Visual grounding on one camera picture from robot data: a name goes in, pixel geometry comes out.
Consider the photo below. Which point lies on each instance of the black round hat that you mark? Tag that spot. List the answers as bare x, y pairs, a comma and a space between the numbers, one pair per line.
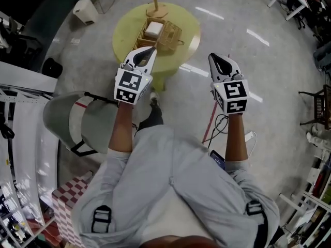
52, 67

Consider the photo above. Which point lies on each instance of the dark phone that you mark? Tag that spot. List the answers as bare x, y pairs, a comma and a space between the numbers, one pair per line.
217, 159

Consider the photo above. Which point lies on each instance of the person's left forearm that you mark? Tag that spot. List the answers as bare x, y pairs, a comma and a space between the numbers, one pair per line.
121, 128

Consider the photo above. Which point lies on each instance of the person's black trouser leg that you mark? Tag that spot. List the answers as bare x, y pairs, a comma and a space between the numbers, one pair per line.
152, 119

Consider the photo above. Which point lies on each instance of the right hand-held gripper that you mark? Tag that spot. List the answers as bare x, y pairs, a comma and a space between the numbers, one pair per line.
234, 95

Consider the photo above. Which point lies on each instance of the grey-green plastic chair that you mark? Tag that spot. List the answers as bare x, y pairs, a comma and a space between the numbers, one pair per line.
75, 117

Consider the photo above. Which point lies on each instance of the white storage shelf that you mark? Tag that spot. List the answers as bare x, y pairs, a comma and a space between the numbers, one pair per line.
314, 203

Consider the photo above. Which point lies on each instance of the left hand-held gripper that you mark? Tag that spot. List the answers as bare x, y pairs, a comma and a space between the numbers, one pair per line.
128, 84

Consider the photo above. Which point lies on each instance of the white side table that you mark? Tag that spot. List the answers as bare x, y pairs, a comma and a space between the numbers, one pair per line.
26, 75

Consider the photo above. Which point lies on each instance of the black metal chair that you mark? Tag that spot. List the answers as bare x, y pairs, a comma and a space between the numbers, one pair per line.
320, 107

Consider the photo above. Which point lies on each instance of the person's right forearm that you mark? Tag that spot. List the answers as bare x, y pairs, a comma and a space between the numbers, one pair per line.
235, 138

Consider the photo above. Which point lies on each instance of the round yellow table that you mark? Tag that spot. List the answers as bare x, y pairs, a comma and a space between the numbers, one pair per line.
178, 22

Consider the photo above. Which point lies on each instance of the white square pad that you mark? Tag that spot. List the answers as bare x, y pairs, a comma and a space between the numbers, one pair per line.
154, 29

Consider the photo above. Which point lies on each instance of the white power strip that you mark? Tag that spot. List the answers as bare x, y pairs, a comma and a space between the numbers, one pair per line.
249, 136

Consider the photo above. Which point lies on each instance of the red white checkered box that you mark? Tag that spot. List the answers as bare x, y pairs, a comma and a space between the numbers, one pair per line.
68, 200

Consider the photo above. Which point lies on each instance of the beige waste bin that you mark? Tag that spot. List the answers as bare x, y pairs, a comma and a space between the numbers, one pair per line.
84, 10

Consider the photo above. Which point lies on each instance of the person's grey shirt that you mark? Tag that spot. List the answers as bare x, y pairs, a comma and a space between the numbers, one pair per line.
168, 179

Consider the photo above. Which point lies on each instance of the wooden pole stand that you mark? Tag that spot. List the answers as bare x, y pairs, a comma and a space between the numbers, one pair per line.
156, 8

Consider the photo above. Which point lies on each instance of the woven wicker box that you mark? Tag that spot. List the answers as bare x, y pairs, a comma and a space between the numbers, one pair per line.
161, 36

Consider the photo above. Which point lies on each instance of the person's white shoe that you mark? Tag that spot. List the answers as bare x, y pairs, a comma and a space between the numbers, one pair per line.
154, 97

